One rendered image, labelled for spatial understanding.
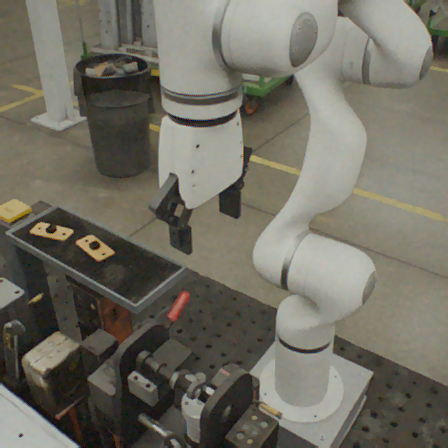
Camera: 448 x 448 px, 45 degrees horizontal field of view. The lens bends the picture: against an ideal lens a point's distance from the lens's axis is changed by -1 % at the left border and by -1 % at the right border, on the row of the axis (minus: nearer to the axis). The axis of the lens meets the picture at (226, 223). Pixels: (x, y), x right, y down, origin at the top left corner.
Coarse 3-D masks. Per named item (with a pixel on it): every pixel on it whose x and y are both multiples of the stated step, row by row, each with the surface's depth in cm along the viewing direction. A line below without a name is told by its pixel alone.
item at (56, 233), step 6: (42, 222) 112; (36, 228) 111; (42, 228) 111; (48, 228) 109; (54, 228) 109; (60, 228) 111; (66, 228) 110; (36, 234) 109; (42, 234) 109; (48, 234) 109; (54, 234) 109; (60, 234) 109; (66, 234) 109; (60, 240) 107
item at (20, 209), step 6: (6, 204) 119; (12, 204) 119; (18, 204) 119; (24, 204) 119; (0, 210) 117; (6, 210) 117; (12, 210) 117; (18, 210) 117; (24, 210) 117; (30, 210) 118; (0, 216) 116; (6, 216) 115; (12, 216) 115; (18, 216) 116
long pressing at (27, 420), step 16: (0, 384) 97; (0, 400) 95; (16, 400) 94; (0, 416) 92; (16, 416) 92; (32, 416) 92; (0, 432) 89; (16, 432) 89; (32, 432) 90; (48, 432) 89
